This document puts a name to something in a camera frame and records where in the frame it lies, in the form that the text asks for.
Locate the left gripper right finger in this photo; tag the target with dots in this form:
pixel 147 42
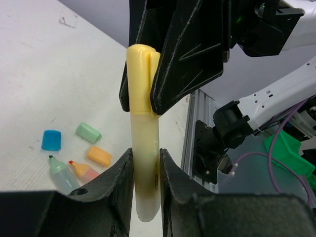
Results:
pixel 190 210

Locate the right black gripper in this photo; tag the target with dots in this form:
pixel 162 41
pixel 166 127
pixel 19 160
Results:
pixel 202 33

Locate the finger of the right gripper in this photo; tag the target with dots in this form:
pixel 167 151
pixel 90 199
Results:
pixel 133 49

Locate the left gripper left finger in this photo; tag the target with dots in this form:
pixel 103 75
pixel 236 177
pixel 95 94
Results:
pixel 100 208

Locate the pastel orange highlighter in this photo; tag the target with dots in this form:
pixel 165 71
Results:
pixel 84 172

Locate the pastel yellow highlighter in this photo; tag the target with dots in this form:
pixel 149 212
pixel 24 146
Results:
pixel 146 164

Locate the pastel green highlighter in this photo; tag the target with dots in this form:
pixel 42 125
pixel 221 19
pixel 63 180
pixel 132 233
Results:
pixel 61 176

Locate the pastel orange cap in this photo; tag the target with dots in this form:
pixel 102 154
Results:
pixel 99 156

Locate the pastel green cap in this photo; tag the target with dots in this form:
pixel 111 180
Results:
pixel 88 133

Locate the blue cap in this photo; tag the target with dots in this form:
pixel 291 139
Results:
pixel 51 140

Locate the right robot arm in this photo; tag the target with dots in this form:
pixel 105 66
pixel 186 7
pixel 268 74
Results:
pixel 242 73

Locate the green plastic object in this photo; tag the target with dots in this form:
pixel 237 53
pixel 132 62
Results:
pixel 286 150

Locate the aluminium rail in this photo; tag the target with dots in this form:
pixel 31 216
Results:
pixel 201 107

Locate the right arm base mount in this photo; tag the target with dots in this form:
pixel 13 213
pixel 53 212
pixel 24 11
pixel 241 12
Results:
pixel 208 148

